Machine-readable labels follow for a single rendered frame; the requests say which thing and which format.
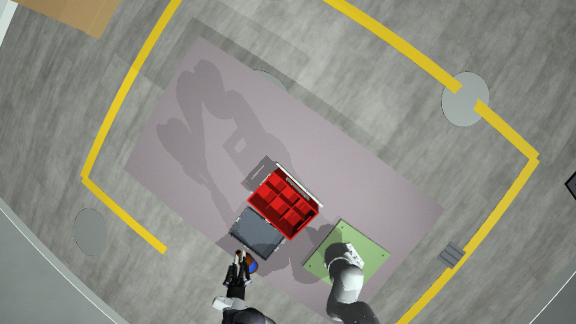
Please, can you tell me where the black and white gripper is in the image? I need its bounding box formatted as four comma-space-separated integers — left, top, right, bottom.
223, 250, 252, 301

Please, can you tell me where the red crate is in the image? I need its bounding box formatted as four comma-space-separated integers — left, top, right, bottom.
247, 167, 319, 241

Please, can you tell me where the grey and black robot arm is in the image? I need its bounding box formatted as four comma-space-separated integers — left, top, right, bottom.
212, 242, 381, 324

